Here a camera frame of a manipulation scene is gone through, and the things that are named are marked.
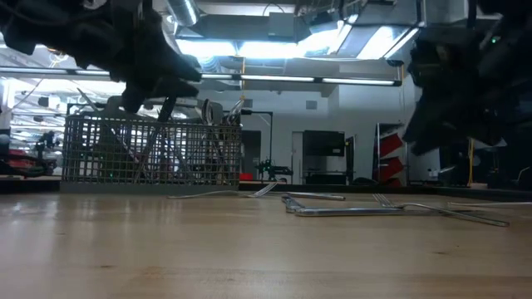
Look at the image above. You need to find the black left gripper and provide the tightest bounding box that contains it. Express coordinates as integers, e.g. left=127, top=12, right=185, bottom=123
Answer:
left=74, top=0, right=203, bottom=114

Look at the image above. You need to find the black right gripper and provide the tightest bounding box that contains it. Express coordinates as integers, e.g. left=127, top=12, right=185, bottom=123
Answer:
left=401, top=24, right=521, bottom=156

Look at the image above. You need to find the silver table knife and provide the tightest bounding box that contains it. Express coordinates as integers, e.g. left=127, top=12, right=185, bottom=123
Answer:
left=76, top=86, right=140, bottom=165
left=293, top=206, right=485, bottom=218
left=285, top=191, right=347, bottom=202
left=281, top=194, right=307, bottom=214

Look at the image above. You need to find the silver fork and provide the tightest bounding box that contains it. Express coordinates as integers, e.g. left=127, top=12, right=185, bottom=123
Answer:
left=372, top=192, right=511, bottom=228
left=167, top=181, right=278, bottom=200

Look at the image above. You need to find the red and white shelf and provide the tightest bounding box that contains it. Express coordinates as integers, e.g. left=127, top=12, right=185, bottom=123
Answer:
left=375, top=122, right=407, bottom=188

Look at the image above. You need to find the long ceiling light strip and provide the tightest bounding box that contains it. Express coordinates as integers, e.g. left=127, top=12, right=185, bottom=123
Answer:
left=0, top=66, right=402, bottom=87

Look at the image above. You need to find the grey ceiling box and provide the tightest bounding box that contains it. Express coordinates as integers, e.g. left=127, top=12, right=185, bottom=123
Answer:
left=268, top=11, right=299, bottom=42

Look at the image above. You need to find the grey plastic cutlery basket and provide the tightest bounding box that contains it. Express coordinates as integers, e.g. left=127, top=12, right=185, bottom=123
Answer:
left=61, top=96, right=244, bottom=195

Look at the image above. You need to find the black cabinet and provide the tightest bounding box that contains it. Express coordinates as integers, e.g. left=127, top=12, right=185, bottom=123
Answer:
left=302, top=130, right=347, bottom=186

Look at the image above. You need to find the person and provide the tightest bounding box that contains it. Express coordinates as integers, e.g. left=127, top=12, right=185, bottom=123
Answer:
left=36, top=130, right=58, bottom=151

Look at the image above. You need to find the red padded seat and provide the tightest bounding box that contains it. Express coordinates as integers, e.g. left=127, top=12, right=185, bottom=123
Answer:
left=6, top=154, right=42, bottom=176

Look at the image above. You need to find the yellow hanging cable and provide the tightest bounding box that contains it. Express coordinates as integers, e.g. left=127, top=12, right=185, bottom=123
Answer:
left=468, top=139, right=475, bottom=186

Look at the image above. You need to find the silver ventilation duct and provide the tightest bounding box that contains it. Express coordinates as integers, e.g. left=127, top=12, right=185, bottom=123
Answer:
left=165, top=0, right=200, bottom=27

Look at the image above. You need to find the black background gantry frame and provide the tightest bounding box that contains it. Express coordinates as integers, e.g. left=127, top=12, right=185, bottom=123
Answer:
left=243, top=109, right=274, bottom=184

